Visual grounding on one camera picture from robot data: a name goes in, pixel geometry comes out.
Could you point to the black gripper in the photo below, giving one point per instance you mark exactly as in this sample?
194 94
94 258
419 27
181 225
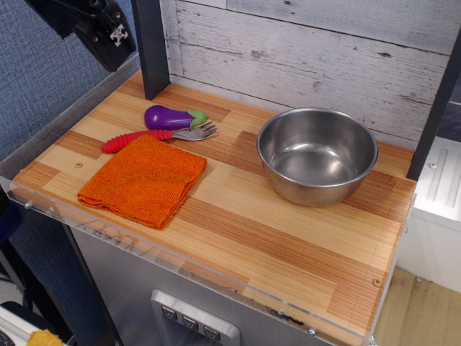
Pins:
111 43

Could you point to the orange knitted cloth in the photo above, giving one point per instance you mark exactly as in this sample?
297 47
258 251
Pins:
146 182

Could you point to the purple toy eggplant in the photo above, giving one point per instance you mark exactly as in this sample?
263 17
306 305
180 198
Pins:
159 117

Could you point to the stainless steel bowl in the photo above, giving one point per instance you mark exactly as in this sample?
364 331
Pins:
316 157

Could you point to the stainless steel cabinet front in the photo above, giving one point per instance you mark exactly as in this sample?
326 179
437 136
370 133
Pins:
126 281

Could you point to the clear acrylic front guard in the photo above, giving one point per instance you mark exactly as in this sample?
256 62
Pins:
49 224

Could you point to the silver button control panel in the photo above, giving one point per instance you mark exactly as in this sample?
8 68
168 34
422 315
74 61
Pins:
180 322

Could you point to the white side counter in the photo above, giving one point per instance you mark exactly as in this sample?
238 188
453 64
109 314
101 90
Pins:
430 246

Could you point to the dark grey left post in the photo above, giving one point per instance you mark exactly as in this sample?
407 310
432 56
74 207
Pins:
151 46

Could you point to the dark grey post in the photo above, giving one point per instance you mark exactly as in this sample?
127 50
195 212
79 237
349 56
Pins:
151 46
436 114

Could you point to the dark grey right post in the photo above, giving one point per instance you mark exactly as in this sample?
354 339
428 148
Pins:
436 114

